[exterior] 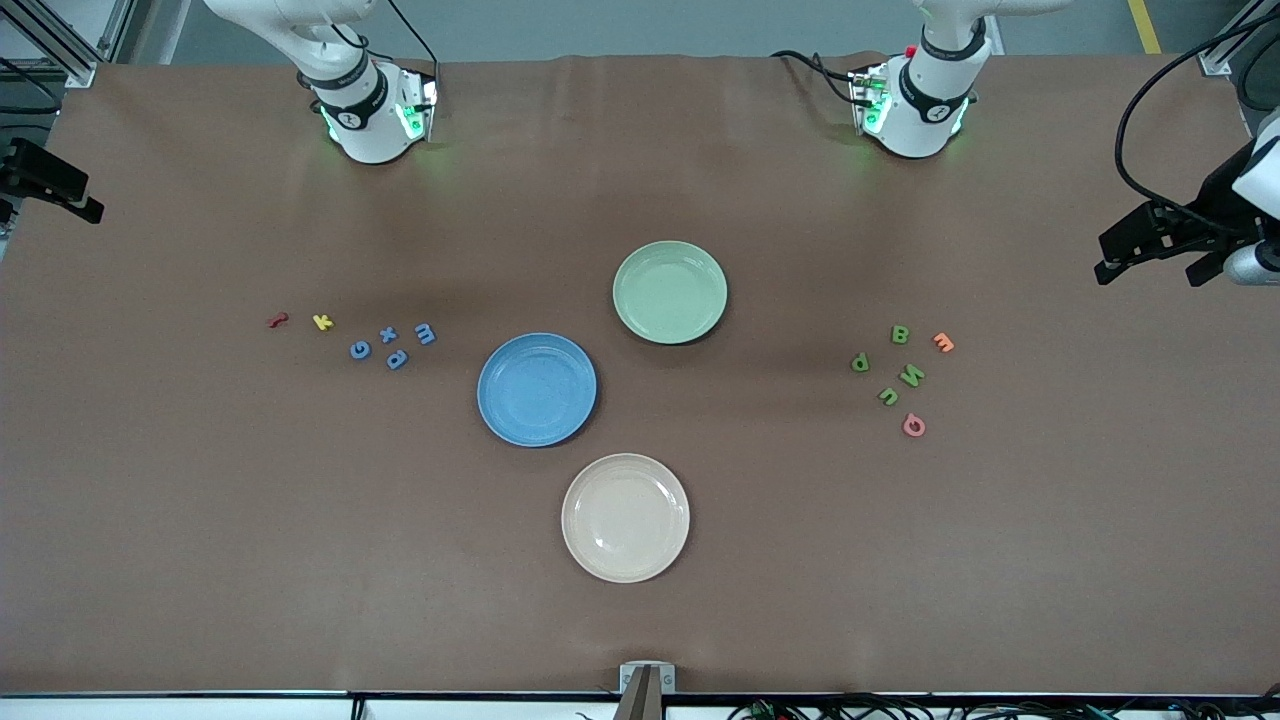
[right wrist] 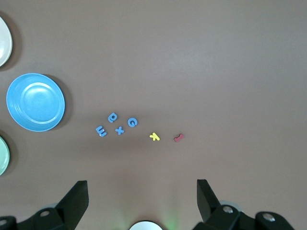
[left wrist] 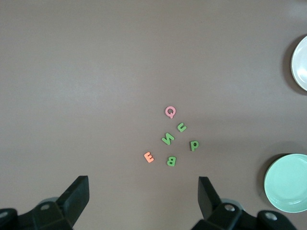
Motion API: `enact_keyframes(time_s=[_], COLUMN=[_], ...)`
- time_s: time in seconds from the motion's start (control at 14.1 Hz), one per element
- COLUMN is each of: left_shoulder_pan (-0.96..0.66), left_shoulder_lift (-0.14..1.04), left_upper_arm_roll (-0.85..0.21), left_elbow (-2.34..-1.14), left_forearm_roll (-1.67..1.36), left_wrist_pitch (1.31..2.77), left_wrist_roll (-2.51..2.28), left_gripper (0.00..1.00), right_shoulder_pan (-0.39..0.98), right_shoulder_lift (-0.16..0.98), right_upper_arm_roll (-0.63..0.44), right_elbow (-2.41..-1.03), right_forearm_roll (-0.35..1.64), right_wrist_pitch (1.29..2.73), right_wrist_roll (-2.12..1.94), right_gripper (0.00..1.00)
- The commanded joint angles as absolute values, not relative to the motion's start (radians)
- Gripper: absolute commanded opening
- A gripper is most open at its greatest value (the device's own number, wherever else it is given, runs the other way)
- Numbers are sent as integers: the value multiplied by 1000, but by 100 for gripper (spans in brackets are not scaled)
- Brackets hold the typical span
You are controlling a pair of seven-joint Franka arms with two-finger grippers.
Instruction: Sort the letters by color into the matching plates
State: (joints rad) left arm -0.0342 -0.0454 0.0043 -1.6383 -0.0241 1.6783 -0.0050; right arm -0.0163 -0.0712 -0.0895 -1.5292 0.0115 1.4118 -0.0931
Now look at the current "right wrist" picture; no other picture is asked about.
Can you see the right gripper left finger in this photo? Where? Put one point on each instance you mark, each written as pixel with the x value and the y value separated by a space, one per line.
pixel 72 203

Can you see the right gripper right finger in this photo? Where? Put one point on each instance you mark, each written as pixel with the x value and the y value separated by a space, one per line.
pixel 208 203

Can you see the blue foam letter E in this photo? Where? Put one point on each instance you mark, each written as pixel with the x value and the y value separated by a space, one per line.
pixel 100 131

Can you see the blue foam letter X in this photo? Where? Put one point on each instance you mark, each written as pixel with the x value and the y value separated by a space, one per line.
pixel 119 130

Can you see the blue foam letter a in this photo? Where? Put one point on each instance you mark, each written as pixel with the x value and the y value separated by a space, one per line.
pixel 112 117

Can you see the blue foam letter G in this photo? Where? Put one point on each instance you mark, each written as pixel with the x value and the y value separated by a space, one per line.
pixel 128 122

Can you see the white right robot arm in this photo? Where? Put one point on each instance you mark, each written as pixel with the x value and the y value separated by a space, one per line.
pixel 145 226

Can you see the red foam letter I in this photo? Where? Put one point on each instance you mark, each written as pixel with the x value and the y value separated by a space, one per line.
pixel 178 138

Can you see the light green plate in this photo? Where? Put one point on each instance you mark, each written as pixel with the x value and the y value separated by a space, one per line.
pixel 3 155

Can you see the yellow foam letter K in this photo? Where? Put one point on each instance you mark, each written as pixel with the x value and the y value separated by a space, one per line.
pixel 154 136

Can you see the blue plate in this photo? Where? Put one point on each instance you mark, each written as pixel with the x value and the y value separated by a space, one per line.
pixel 36 103

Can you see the brown table mat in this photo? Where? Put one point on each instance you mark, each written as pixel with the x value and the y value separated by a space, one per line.
pixel 192 72

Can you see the cream plate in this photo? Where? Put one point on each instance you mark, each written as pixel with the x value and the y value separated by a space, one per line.
pixel 2 40

